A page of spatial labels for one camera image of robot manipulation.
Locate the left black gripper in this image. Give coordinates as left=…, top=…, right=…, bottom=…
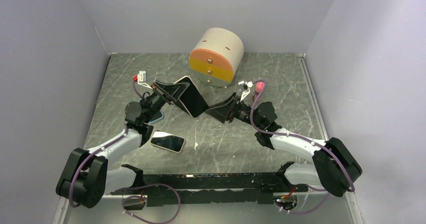
left=143, top=80, right=190, bottom=124

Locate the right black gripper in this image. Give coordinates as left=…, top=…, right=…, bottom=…
left=205, top=92, right=263, bottom=129

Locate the phone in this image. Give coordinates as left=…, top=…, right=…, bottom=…
left=149, top=110, right=164, bottom=125
left=175, top=76, right=209, bottom=118
left=150, top=130, right=185, bottom=153

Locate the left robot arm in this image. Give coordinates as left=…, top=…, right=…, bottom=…
left=55, top=81, right=190, bottom=208

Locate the phone in blue case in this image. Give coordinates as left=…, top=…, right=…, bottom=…
left=149, top=110, right=164, bottom=125

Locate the phone in cream case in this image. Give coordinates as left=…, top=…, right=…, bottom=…
left=150, top=130, right=185, bottom=153

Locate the pink capped marker tube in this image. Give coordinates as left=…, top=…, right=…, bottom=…
left=252, top=79, right=267, bottom=101

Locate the round pastel drawer cabinet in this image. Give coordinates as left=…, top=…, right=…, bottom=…
left=188, top=28, right=244, bottom=87

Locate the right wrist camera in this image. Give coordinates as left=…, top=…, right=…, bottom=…
left=238, top=80, right=253, bottom=101

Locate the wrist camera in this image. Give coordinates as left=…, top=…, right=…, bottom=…
left=238, top=80, right=253, bottom=101
left=133, top=70, right=148, bottom=86

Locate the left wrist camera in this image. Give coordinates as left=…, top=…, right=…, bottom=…
left=133, top=70, right=148, bottom=86

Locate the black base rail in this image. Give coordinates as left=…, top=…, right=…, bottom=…
left=113, top=172, right=308, bottom=207

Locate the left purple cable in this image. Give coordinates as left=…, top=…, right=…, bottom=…
left=68, top=79, right=182, bottom=224

